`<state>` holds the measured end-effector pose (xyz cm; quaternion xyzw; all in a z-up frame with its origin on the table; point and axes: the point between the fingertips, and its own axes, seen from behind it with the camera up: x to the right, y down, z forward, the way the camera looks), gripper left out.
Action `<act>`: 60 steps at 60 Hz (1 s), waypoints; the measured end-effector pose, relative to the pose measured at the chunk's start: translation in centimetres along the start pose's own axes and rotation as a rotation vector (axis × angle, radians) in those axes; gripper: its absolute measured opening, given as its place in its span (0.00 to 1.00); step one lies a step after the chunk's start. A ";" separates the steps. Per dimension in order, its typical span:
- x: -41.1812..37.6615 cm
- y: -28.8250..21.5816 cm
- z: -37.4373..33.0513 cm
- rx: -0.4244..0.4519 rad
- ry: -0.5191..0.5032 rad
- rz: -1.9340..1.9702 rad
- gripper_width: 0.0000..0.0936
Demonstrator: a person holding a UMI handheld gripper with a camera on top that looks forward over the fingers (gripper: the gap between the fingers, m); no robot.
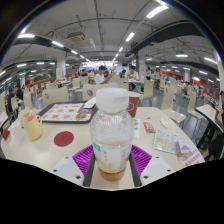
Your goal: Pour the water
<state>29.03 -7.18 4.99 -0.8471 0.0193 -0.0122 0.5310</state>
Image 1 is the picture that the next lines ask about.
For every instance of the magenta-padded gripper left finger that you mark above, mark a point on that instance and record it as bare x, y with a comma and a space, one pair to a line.
81, 160

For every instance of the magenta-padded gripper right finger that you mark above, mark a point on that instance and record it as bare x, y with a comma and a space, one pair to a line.
143, 160

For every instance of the clear tea bottle white cap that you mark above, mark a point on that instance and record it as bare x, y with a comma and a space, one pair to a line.
111, 133

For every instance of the flat round red coaster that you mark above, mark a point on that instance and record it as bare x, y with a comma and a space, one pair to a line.
63, 139

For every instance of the clear plastic packet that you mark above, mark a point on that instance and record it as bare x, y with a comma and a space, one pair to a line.
165, 141

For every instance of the red sauce packet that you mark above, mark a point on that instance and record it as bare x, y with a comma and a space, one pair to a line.
149, 127

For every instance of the small purple packet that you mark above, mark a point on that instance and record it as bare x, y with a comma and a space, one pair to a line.
183, 148

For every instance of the printed paper tray liner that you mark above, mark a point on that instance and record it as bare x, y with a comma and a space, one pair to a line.
65, 111

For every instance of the crumpled white napkin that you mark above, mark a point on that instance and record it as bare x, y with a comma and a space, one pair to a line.
90, 102

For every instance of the yellow mug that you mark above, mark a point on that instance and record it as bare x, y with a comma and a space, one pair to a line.
31, 128

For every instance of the dark food tray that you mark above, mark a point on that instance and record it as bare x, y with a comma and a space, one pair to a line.
41, 115

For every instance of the group of beige chairs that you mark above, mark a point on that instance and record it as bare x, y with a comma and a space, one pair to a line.
166, 96

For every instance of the beige dining chair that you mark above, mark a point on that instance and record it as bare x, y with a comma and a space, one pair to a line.
91, 90
55, 96

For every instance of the crumpled food wrapper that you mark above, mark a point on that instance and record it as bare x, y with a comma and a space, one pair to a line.
25, 111

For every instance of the person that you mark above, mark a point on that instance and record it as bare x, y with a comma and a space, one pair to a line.
19, 93
216, 146
133, 75
10, 100
99, 77

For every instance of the small red packet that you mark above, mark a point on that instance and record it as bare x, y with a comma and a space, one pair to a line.
5, 134

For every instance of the neighbouring white table black edge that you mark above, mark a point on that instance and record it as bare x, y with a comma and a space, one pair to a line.
208, 111

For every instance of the neighbouring table with paper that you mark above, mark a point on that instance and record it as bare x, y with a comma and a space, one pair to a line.
2, 120

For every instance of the ceiling air conditioner unit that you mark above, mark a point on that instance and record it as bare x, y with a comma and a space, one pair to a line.
75, 36

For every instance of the group of ceiling lights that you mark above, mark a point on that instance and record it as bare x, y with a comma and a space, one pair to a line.
156, 10

